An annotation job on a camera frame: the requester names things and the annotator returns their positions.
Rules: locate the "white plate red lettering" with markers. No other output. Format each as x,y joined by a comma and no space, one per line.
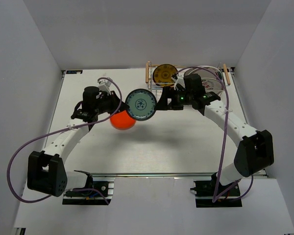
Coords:
212,85

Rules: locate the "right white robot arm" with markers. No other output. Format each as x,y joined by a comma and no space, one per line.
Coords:
254,147

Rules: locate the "orange plate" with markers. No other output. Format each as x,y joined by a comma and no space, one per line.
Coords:
122,121

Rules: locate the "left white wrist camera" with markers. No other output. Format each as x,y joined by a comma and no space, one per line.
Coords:
104,85

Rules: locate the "metal wire dish rack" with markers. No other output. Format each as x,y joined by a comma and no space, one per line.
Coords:
227,74

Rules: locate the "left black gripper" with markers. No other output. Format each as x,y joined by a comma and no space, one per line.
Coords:
114,99

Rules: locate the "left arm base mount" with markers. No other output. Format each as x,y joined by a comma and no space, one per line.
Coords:
86,189

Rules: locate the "blue patterned plate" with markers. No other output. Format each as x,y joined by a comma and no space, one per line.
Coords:
141,104

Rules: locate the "yellow patterned plate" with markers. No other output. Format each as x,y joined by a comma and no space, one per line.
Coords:
162,75

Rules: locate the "white plate green rim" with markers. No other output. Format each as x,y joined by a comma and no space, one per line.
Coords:
203,75

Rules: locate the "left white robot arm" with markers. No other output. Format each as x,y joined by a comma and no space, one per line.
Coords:
46,172

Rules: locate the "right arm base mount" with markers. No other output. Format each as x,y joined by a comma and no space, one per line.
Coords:
204,191

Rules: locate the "black label sticker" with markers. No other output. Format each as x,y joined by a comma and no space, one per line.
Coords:
74,71

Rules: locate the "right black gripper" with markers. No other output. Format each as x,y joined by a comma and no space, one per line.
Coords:
168,92

